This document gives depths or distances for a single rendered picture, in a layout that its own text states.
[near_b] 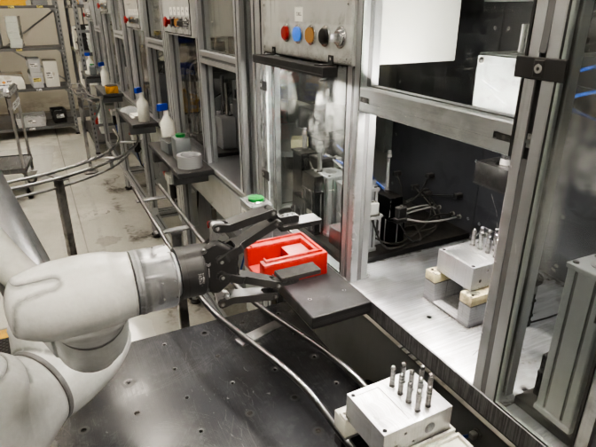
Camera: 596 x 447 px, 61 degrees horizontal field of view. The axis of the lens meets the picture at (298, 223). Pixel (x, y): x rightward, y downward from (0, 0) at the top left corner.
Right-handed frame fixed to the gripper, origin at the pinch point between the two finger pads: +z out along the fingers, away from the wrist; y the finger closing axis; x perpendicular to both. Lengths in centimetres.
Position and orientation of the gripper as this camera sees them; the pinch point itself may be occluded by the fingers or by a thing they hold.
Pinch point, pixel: (302, 247)
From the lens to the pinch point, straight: 80.3
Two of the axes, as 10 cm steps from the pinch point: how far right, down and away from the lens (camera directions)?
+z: 8.9, -1.7, 4.1
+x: -4.5, -3.5, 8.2
